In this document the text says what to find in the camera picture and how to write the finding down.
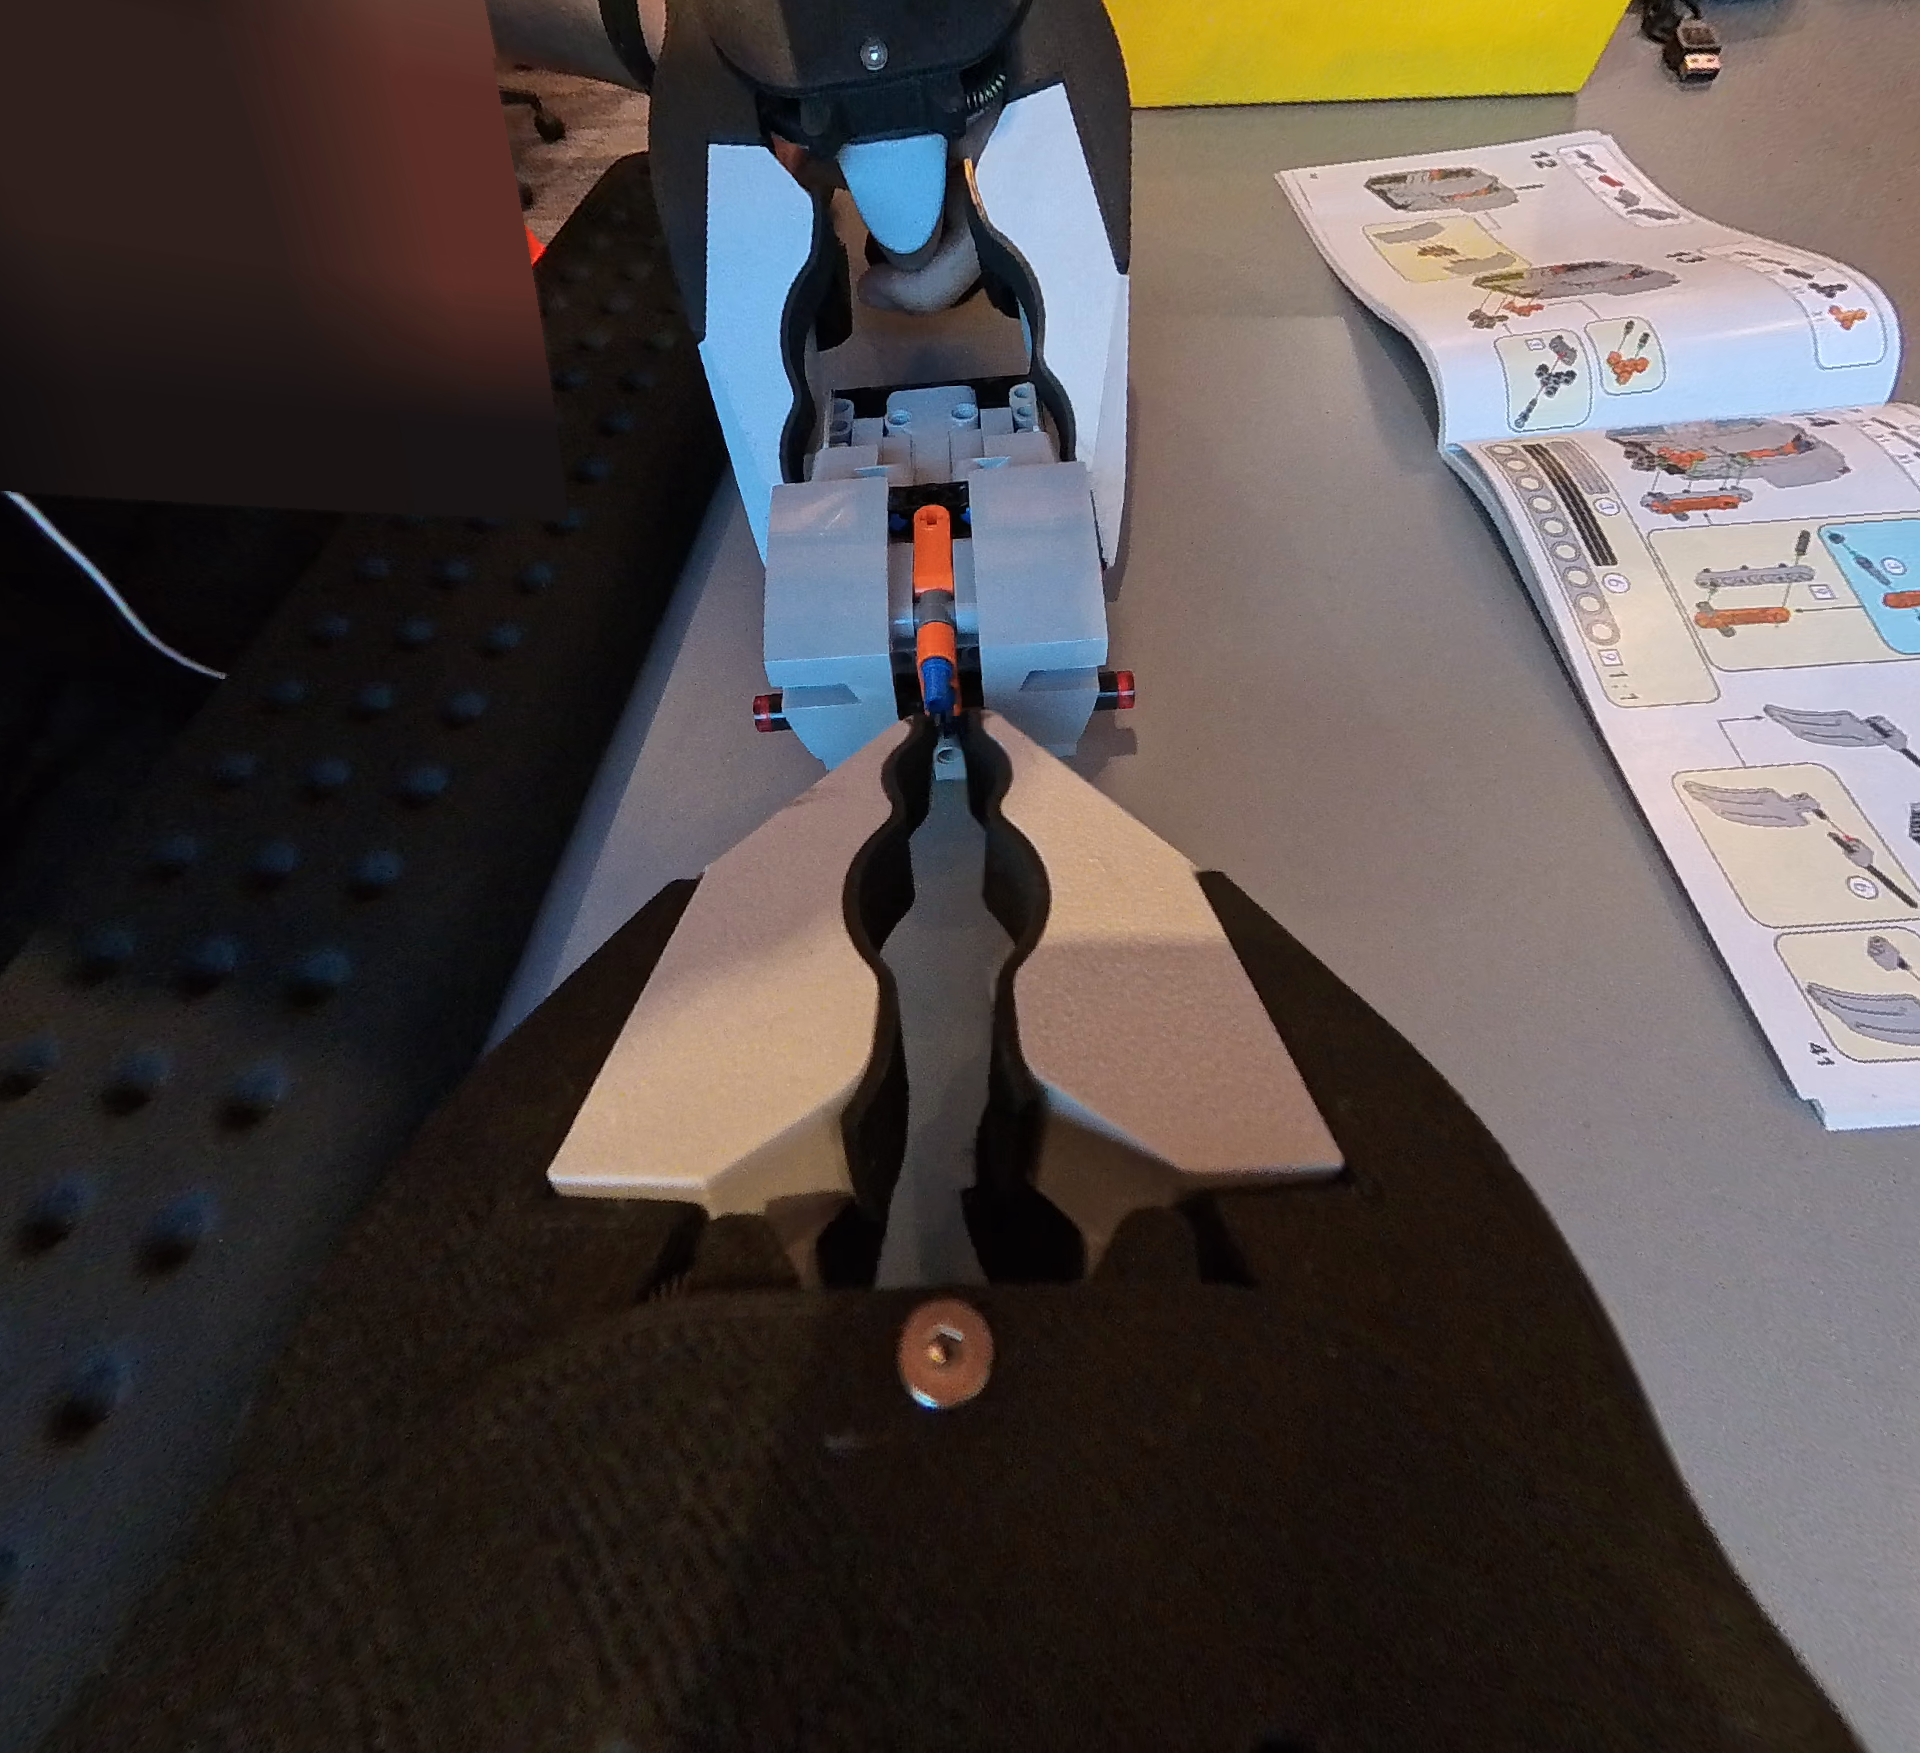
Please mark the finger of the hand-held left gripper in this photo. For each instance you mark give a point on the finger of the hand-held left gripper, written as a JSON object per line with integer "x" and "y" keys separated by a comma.
{"x": 1080, "y": 283}
{"x": 741, "y": 314}

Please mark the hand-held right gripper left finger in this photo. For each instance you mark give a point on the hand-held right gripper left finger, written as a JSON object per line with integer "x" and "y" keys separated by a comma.
{"x": 718, "y": 1033}

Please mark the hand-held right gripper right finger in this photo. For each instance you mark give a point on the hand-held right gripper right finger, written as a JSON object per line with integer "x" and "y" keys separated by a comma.
{"x": 1170, "y": 1033}

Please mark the grey toy robot assembly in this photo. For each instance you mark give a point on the grey toy robot assembly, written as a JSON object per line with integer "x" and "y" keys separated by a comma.
{"x": 930, "y": 409}

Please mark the grey curved block piece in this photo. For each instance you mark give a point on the grey curved block piece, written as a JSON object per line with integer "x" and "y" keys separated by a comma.
{"x": 825, "y": 582}

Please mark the person's left hand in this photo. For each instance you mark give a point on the person's left hand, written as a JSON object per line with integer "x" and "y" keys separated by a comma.
{"x": 914, "y": 290}

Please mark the open instruction booklet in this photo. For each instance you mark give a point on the open instruction booklet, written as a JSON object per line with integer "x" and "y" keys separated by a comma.
{"x": 1651, "y": 761}

